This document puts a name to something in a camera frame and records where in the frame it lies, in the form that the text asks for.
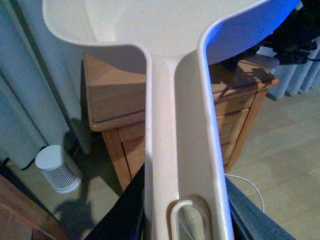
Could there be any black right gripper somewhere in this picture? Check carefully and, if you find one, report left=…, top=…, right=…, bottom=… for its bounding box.
left=257, top=0, right=320, bottom=66

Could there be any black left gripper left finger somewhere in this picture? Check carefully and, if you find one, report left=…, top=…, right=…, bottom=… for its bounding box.
left=86, top=165, right=145, bottom=240

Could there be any light grey curtain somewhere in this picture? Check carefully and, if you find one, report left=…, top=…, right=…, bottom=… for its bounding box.
left=0, top=0, right=91, bottom=169

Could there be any wooden bed frame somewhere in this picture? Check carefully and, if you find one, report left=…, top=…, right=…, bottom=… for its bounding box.
left=0, top=176, right=68, bottom=240

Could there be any white cylindrical air purifier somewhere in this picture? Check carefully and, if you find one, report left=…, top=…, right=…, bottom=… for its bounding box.
left=35, top=145, right=82, bottom=194

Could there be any beige plastic dustpan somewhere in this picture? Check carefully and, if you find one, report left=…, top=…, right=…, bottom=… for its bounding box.
left=42, top=0, right=297, bottom=240

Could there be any wooden nightstand with drawers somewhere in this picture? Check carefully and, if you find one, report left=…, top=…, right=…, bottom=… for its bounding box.
left=83, top=54, right=279, bottom=189

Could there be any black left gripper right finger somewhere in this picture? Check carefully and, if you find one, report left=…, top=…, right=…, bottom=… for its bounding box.
left=225, top=178, right=294, bottom=240

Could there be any white cable on floor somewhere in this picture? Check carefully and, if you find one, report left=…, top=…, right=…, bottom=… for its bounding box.
left=224, top=174, right=265, bottom=212

